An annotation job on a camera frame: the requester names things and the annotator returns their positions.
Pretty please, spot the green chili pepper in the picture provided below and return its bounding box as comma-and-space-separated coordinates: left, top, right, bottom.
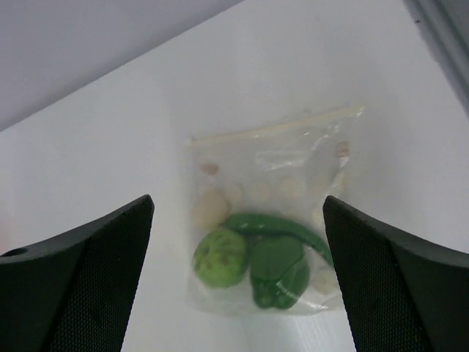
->
223, 213, 334, 268

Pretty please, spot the green bell pepper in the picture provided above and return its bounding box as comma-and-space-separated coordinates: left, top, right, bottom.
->
250, 236, 310, 310

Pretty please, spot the green round lime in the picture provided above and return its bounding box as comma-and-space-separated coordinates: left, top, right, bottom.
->
192, 228, 248, 289

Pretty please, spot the clear zip top bag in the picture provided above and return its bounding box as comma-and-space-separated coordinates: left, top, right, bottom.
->
187, 106, 363, 315

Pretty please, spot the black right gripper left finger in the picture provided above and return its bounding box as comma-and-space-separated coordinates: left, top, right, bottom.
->
1, 195, 154, 351

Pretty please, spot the right aluminium corner post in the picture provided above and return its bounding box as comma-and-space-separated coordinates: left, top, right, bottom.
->
405, 0, 468, 111

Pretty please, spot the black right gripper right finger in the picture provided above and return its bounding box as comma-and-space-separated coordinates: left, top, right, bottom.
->
322, 196, 468, 351

